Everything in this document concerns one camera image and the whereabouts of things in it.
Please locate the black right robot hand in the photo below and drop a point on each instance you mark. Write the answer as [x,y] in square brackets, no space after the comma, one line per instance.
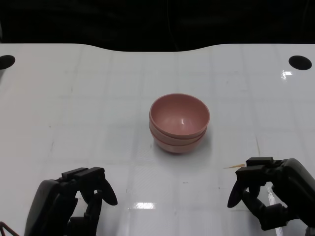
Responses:
[292,186]

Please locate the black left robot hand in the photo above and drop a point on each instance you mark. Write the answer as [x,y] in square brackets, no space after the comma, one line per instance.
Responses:
[49,209]

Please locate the pink plastic bowl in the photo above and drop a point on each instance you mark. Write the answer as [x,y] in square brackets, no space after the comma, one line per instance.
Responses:
[177,139]
[177,148]
[177,115]

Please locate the thin orange sliver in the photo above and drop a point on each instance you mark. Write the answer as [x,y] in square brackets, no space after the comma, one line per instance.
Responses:
[233,166]

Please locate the black round table grommet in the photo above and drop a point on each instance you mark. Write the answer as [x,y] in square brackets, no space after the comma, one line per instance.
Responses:
[6,62]
[300,63]

